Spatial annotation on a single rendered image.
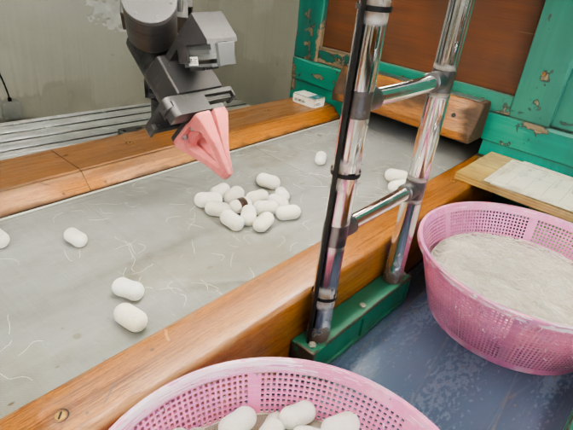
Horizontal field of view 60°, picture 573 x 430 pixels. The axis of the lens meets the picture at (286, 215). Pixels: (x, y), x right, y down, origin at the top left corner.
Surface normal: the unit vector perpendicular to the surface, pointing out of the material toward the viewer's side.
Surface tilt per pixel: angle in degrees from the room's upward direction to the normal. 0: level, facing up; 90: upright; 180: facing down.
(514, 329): 108
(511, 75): 90
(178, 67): 40
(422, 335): 0
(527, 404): 0
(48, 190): 45
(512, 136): 90
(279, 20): 90
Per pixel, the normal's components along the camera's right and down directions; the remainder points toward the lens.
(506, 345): -0.48, 0.64
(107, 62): 0.68, 0.41
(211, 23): 0.56, -0.41
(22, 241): 0.10, -0.87
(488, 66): -0.66, 0.30
